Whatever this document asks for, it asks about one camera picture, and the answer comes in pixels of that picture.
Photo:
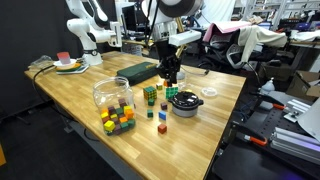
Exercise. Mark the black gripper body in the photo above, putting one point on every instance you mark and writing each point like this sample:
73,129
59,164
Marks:
168,55

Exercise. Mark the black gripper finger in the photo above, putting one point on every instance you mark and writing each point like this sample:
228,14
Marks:
169,76
177,75

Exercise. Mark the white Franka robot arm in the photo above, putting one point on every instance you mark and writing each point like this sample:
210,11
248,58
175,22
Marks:
78,28

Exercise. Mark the yellow wooden block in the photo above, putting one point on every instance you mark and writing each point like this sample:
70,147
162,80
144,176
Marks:
104,115
188,90
109,125

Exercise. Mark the purple wooden block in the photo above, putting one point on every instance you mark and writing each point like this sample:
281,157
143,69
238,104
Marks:
121,101
163,106

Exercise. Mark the blue wooden block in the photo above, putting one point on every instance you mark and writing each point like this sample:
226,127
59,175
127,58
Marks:
162,115

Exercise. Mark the red wooden block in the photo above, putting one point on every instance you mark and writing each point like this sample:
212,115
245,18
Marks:
162,128

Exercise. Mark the small multicolour puzzle cube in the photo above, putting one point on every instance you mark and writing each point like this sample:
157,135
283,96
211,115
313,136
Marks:
159,87

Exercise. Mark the wooden desk lamp gray shade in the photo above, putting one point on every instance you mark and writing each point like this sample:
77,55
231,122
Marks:
182,50

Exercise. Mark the white edged Rubik's cube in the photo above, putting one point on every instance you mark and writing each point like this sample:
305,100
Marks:
171,93

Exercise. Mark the black edged Rubik's cube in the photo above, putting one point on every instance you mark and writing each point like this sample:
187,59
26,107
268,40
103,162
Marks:
150,93

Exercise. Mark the gray pot with black lid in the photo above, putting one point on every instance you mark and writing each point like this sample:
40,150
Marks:
185,101

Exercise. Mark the green wooden cube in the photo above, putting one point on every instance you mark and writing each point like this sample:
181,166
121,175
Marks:
119,111
150,113
151,102
124,125

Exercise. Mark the dark green flat case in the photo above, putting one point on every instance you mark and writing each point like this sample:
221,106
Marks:
136,71

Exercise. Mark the wooden desk white legs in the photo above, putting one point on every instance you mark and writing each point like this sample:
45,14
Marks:
133,41

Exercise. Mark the computer monitor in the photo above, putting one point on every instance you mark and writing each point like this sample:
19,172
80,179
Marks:
128,16

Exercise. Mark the clear plastic jar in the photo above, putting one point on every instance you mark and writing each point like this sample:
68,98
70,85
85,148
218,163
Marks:
111,91

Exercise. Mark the gray office chair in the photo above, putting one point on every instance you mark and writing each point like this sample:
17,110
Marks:
233,53

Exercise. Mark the pink cloth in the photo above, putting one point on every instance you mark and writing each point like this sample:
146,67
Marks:
226,26

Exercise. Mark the white flat tray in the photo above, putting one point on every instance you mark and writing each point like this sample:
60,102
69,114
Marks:
83,69

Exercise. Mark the orange plastic plate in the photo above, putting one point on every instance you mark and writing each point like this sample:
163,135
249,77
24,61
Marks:
77,65

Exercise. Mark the white plate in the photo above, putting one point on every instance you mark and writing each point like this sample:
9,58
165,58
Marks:
73,62

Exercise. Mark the green plastic plate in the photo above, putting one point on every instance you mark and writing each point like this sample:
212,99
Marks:
71,69

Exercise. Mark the red plastic cup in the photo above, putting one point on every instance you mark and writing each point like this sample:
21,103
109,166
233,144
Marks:
63,57

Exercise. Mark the black side table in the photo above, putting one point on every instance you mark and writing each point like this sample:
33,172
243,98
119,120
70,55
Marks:
253,163

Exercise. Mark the open cardboard box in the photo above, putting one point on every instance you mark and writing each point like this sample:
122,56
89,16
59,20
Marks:
300,85

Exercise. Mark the clear plastic bag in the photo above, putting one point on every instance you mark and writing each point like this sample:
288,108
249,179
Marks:
41,61

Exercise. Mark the aluminium extrusion bar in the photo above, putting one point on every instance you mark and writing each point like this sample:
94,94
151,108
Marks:
293,150
300,136

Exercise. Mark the black backdrop curtain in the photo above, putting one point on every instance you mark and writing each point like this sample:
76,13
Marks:
26,33

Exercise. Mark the white board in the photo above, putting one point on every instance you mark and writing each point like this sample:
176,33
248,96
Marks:
313,121

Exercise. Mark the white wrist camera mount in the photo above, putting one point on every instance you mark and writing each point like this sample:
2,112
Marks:
185,37

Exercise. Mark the gray metal table frame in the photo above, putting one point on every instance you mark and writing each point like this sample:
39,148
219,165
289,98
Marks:
100,153

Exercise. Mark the silver metal bracket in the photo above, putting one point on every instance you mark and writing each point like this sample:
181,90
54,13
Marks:
296,108

